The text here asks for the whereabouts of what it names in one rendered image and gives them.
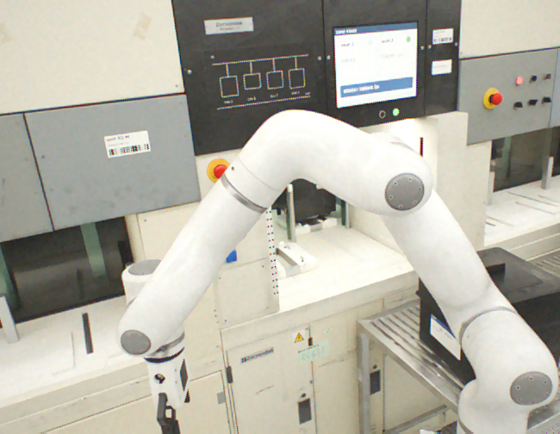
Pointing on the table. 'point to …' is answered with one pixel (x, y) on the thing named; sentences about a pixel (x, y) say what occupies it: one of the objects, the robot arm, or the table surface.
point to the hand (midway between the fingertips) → (177, 415)
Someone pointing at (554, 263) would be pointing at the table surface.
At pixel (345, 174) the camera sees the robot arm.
